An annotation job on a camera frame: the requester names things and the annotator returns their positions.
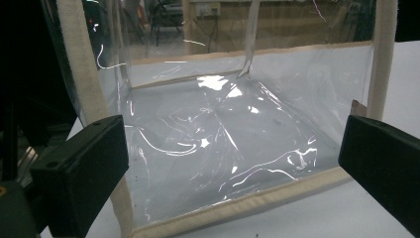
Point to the wall power outlet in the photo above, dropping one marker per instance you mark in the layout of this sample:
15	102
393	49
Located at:
208	9

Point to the dark chair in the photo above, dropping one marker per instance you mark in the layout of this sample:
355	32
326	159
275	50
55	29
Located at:
163	16

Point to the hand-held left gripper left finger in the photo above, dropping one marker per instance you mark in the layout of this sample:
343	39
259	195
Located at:
82	172

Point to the clear plastic bag beige trim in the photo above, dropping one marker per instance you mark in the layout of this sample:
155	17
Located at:
214	132

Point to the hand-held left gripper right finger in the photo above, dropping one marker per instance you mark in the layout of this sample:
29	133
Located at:
383	158

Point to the wooden panel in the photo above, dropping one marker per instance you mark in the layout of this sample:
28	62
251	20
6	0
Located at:
290	29

